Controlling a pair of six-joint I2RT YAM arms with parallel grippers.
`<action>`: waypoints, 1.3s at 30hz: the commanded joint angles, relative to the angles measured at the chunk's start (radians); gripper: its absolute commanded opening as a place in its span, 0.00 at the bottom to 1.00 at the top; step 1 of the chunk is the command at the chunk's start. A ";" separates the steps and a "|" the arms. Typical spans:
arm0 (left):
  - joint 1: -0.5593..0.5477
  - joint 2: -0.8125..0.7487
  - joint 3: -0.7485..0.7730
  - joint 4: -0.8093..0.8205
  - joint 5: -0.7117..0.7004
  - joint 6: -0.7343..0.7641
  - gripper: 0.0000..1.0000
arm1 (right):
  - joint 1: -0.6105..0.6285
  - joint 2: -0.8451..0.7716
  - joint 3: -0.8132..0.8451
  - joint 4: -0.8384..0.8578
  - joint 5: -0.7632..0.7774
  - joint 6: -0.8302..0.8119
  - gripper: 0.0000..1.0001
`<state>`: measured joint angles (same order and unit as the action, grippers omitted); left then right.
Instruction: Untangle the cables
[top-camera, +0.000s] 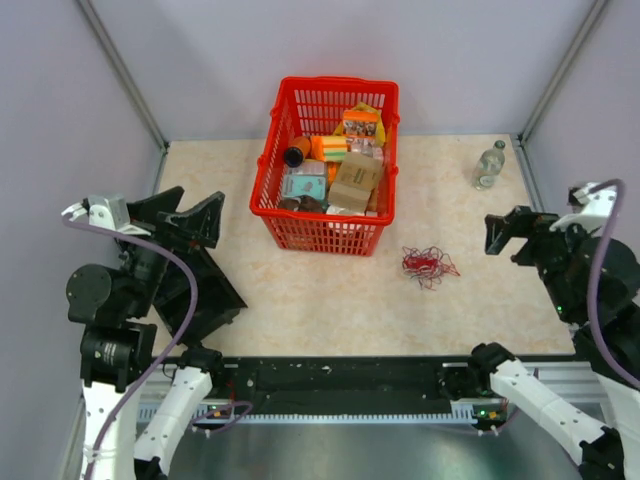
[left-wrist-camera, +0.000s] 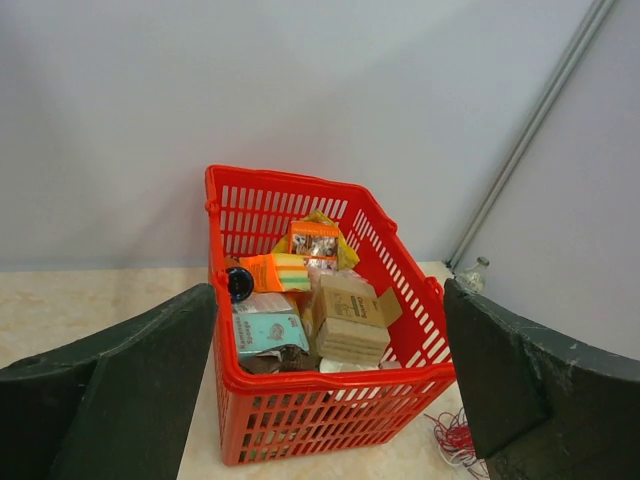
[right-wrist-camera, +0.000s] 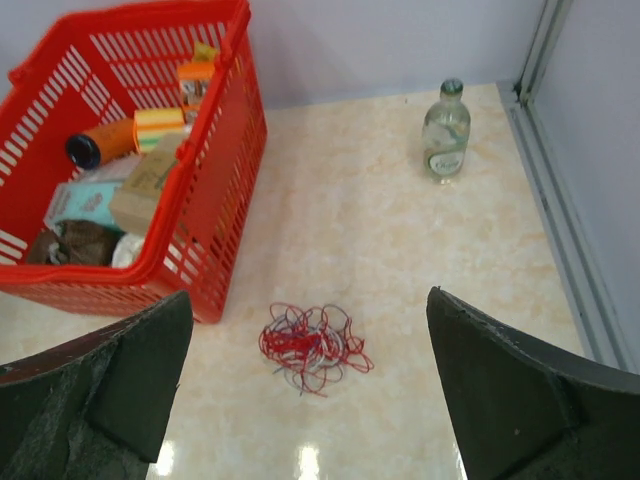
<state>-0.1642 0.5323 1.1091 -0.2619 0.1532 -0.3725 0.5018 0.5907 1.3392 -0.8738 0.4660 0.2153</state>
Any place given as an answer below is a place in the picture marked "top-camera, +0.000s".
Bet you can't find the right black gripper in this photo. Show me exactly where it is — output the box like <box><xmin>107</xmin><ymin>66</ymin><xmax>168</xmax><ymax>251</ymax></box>
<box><xmin>482</xmin><ymin>202</ymin><xmax>593</xmax><ymax>319</ymax></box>

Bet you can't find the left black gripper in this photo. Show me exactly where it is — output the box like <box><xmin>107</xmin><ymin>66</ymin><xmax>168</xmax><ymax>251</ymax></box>
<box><xmin>122</xmin><ymin>184</ymin><xmax>224</xmax><ymax>314</ymax></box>

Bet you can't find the red blue wire bundle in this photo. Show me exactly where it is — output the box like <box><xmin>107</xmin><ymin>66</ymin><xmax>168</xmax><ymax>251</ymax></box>
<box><xmin>401</xmin><ymin>244</ymin><xmax>462</xmax><ymax>292</ymax></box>

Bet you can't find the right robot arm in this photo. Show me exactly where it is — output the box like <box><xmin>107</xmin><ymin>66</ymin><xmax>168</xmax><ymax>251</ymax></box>
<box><xmin>466</xmin><ymin>206</ymin><xmax>639</xmax><ymax>479</ymax></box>

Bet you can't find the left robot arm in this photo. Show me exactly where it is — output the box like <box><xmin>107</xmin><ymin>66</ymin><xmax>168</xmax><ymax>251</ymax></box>
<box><xmin>61</xmin><ymin>187</ymin><xmax>227</xmax><ymax>479</ymax></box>

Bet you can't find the clear glass bottle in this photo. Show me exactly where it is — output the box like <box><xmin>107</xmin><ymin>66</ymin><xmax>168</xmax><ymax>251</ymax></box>
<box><xmin>472</xmin><ymin>140</ymin><xmax>506</xmax><ymax>190</ymax></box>

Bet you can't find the black divided tray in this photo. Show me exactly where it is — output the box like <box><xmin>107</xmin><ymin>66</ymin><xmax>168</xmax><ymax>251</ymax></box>
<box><xmin>153</xmin><ymin>248</ymin><xmax>247</xmax><ymax>347</ymax></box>

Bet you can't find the brown wrapped package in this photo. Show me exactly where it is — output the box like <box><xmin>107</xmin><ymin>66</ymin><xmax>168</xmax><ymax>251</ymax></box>
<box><xmin>277</xmin><ymin>195</ymin><xmax>326</xmax><ymax>214</ymax></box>

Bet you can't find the orange black bottle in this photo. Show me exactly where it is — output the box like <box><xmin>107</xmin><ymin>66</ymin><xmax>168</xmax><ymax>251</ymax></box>
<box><xmin>283</xmin><ymin>136</ymin><xmax>311</xmax><ymax>168</ymax></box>

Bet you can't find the teal tissue box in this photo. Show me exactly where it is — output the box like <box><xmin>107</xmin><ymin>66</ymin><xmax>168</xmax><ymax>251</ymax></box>
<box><xmin>281</xmin><ymin>161</ymin><xmax>328</xmax><ymax>201</ymax></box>

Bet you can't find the brown cardboard box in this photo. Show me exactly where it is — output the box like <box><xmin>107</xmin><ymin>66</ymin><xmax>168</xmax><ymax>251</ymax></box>
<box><xmin>328</xmin><ymin>152</ymin><xmax>383</xmax><ymax>213</ymax></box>

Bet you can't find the yellow bag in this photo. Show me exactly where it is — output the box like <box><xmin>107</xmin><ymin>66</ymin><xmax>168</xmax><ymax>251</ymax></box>
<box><xmin>333</xmin><ymin>102</ymin><xmax>386</xmax><ymax>147</ymax></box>

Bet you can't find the pink white packet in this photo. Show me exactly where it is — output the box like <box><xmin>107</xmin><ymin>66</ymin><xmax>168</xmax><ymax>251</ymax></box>
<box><xmin>346</xmin><ymin>137</ymin><xmax>384</xmax><ymax>161</ymax></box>

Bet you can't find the striped sponge pack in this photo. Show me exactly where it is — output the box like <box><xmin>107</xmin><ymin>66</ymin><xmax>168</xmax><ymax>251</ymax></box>
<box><xmin>310</xmin><ymin>135</ymin><xmax>349</xmax><ymax>163</ymax></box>

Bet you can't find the red plastic basket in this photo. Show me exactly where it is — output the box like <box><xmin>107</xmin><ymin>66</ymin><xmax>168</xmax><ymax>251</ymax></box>
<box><xmin>249</xmin><ymin>76</ymin><xmax>400</xmax><ymax>256</ymax></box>

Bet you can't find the orange snack box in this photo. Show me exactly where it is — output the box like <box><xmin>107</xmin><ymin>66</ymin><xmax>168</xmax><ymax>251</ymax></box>
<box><xmin>342</xmin><ymin>110</ymin><xmax>378</xmax><ymax>138</ymax></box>

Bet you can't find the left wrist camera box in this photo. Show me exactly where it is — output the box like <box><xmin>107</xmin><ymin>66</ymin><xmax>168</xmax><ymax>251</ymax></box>
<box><xmin>61</xmin><ymin>195</ymin><xmax>130</xmax><ymax>232</ymax></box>

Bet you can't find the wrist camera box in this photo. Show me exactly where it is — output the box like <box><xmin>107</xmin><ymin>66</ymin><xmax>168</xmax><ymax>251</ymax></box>
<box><xmin>549</xmin><ymin>182</ymin><xmax>617</xmax><ymax>233</ymax></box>
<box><xmin>61</xmin><ymin>195</ymin><xmax>130</xmax><ymax>232</ymax></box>

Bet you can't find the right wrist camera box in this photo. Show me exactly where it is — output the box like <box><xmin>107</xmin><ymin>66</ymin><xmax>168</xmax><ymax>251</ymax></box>
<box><xmin>549</xmin><ymin>182</ymin><xmax>617</xmax><ymax>233</ymax></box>

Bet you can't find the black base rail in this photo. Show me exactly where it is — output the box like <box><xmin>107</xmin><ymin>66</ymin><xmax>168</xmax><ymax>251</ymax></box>
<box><xmin>205</xmin><ymin>356</ymin><xmax>495</xmax><ymax>416</ymax></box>

